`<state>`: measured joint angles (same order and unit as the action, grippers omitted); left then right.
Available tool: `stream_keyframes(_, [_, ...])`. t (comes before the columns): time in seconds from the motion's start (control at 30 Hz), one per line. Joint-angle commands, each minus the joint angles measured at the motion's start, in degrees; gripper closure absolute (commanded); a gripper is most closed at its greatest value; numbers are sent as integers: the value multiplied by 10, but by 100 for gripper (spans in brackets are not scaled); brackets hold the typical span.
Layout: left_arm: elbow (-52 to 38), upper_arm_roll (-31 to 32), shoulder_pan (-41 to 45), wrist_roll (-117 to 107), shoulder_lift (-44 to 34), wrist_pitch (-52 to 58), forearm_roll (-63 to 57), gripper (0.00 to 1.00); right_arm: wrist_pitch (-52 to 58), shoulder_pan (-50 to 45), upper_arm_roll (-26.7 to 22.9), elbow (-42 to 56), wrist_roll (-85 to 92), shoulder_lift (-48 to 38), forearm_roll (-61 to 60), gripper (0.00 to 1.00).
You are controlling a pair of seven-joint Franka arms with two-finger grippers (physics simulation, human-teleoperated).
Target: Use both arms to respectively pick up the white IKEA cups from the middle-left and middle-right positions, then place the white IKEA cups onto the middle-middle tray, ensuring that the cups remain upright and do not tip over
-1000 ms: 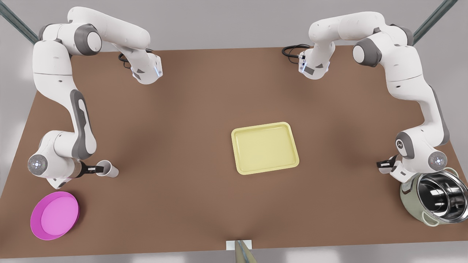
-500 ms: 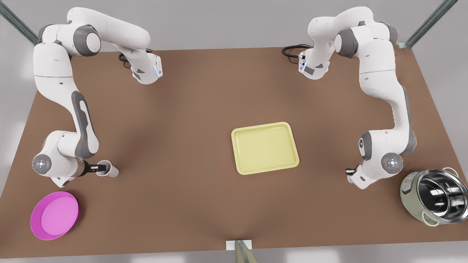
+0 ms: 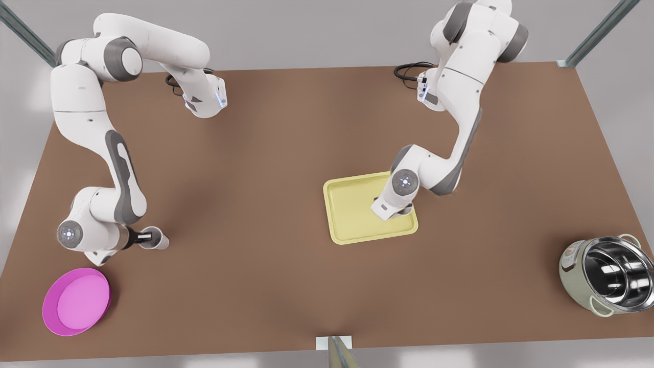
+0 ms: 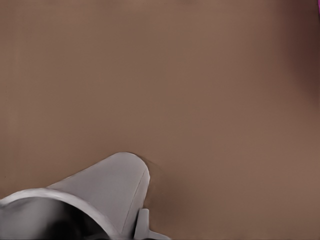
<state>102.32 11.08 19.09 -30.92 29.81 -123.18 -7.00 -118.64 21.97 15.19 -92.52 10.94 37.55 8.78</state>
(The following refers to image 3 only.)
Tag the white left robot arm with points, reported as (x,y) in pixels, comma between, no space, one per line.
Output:
(462,76)

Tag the white IKEA cup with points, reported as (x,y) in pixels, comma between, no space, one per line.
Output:
(159,241)
(405,209)

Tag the stainless steel pot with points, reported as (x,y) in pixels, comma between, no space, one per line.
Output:
(610,276)

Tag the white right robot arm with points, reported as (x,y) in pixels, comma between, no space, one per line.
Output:
(82,107)

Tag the yellow rectangular tray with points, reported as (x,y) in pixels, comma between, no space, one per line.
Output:
(350,214)

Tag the silver frame post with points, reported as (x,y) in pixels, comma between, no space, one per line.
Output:
(595,33)
(338,350)
(25,33)

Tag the pink round plate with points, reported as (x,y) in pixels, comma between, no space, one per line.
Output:
(76,302)

